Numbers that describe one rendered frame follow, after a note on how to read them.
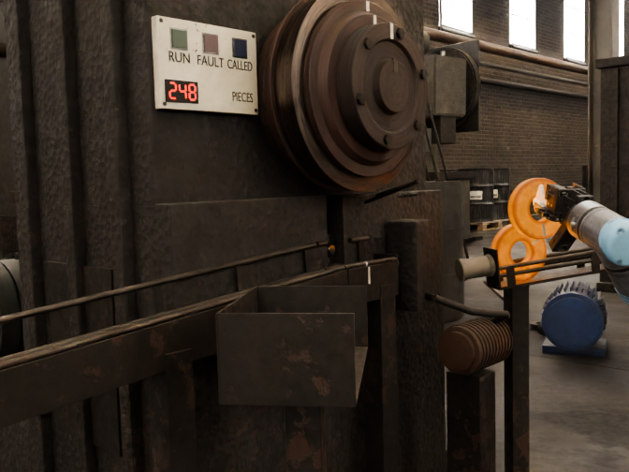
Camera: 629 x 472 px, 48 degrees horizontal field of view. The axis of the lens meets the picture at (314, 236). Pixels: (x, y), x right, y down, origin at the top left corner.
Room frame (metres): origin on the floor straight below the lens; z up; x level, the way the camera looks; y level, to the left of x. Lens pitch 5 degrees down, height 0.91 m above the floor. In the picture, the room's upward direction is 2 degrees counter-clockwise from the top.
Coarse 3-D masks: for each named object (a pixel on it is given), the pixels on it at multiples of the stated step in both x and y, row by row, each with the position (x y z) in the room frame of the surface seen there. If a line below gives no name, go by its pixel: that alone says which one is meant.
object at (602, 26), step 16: (592, 0) 9.77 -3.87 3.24; (608, 0) 9.64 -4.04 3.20; (592, 16) 9.77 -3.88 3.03; (608, 16) 9.63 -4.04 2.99; (592, 32) 9.77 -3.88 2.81; (608, 32) 9.63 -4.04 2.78; (592, 48) 9.77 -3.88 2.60; (608, 48) 9.63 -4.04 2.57; (592, 64) 9.77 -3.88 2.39; (592, 80) 9.77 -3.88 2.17; (592, 96) 9.77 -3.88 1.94; (592, 112) 9.77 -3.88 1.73; (592, 128) 9.77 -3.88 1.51; (592, 144) 9.77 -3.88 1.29; (592, 160) 9.77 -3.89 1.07; (592, 176) 9.77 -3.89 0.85; (592, 192) 9.77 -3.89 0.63
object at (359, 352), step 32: (256, 288) 1.27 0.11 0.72; (288, 288) 1.27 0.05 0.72; (320, 288) 1.26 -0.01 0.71; (352, 288) 1.25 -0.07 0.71; (224, 320) 1.02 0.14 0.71; (256, 320) 1.01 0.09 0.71; (288, 320) 1.00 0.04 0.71; (320, 320) 1.00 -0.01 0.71; (352, 320) 0.99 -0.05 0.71; (224, 352) 1.02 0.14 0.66; (256, 352) 1.01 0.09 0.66; (288, 352) 1.00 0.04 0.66; (320, 352) 1.00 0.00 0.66; (352, 352) 0.99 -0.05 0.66; (224, 384) 1.02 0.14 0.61; (256, 384) 1.01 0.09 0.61; (288, 384) 1.00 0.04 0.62; (320, 384) 1.00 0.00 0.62; (352, 384) 0.99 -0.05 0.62; (288, 416) 1.13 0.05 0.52; (320, 416) 1.12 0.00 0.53; (288, 448) 1.13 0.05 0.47; (320, 448) 1.12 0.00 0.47
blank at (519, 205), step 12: (528, 180) 1.76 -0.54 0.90; (540, 180) 1.75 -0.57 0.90; (516, 192) 1.75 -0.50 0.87; (528, 192) 1.74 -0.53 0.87; (516, 204) 1.73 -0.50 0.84; (528, 204) 1.74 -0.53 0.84; (516, 216) 1.73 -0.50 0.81; (528, 216) 1.74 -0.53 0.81; (516, 228) 1.75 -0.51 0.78; (528, 228) 1.74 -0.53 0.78; (540, 228) 1.75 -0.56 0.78; (552, 228) 1.76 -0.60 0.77
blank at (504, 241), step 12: (504, 228) 1.86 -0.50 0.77; (504, 240) 1.83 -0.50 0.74; (516, 240) 1.84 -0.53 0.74; (528, 240) 1.85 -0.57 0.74; (540, 240) 1.86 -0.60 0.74; (504, 252) 1.83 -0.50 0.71; (528, 252) 1.87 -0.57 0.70; (540, 252) 1.86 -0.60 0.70; (504, 264) 1.83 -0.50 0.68; (540, 264) 1.86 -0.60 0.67; (516, 276) 1.84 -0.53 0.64; (528, 276) 1.85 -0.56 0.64
